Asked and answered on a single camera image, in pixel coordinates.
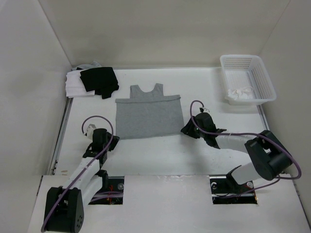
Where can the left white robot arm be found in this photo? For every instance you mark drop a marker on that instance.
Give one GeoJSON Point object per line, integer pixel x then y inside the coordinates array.
{"type": "Point", "coordinates": [65, 205]}

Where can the folded black tank top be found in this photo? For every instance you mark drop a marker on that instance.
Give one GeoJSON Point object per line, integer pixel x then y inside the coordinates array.
{"type": "Point", "coordinates": [102, 80]}

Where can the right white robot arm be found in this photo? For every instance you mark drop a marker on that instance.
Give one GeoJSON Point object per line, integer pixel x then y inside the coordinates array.
{"type": "Point", "coordinates": [268, 156]}

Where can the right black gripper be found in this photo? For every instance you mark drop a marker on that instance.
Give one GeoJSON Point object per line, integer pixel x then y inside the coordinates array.
{"type": "Point", "coordinates": [187, 129]}

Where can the white crumpled tank top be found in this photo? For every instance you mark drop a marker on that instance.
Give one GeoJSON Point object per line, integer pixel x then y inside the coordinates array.
{"type": "Point", "coordinates": [245, 93]}

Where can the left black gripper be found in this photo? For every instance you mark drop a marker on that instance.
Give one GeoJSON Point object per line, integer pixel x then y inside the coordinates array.
{"type": "Point", "coordinates": [113, 142]}

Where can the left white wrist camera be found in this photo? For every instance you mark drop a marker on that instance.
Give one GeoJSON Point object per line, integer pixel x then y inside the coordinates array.
{"type": "Point", "coordinates": [89, 131]}

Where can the white plastic laundry basket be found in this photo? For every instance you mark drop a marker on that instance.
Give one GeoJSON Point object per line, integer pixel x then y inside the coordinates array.
{"type": "Point", "coordinates": [247, 70]}

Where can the folded light grey tank top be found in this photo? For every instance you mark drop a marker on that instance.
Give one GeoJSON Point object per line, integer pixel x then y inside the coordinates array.
{"type": "Point", "coordinates": [94, 64]}

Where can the folded white tank top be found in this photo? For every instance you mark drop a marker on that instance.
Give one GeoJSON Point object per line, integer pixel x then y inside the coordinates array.
{"type": "Point", "coordinates": [74, 86]}

